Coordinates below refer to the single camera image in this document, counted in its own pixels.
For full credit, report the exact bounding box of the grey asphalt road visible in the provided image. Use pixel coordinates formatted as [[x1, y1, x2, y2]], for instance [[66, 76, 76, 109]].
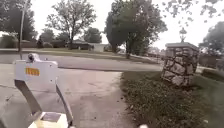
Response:
[[0, 53, 165, 73]]

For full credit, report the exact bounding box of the low building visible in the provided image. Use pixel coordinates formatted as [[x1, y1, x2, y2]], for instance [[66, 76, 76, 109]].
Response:
[[71, 39, 112, 53]]

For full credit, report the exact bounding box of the grass verge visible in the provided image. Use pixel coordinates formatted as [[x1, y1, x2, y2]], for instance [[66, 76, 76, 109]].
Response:
[[0, 47, 158, 65]]

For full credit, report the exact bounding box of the small round tree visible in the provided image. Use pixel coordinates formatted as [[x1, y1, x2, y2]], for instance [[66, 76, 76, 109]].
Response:
[[82, 26, 103, 44]]

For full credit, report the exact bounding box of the grey concrete driveway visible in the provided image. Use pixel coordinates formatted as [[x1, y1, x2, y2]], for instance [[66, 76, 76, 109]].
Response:
[[0, 63, 143, 128]]

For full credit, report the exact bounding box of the large dark green tree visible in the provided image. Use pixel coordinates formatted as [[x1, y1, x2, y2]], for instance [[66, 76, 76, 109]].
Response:
[[104, 0, 168, 60]]

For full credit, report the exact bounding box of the thin leafy tree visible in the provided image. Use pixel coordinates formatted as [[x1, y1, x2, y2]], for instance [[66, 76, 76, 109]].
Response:
[[46, 0, 98, 51]]

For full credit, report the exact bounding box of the grass lawn with leaves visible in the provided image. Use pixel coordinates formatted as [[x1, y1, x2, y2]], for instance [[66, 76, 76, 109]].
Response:
[[119, 69, 224, 128]]

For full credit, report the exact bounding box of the stone pillar with lamp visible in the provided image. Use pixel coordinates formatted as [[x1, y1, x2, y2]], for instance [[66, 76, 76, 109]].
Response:
[[161, 27, 201, 88]]

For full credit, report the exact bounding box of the small white robot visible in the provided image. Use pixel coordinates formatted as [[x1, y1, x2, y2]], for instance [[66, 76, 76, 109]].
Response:
[[0, 52, 75, 128]]

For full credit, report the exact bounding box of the thin grey pole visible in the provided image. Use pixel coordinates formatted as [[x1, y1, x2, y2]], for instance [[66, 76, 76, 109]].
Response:
[[17, 0, 30, 61]]

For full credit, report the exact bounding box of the dark hedge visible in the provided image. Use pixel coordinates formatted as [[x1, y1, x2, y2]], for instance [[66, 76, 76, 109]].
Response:
[[198, 53, 224, 71]]

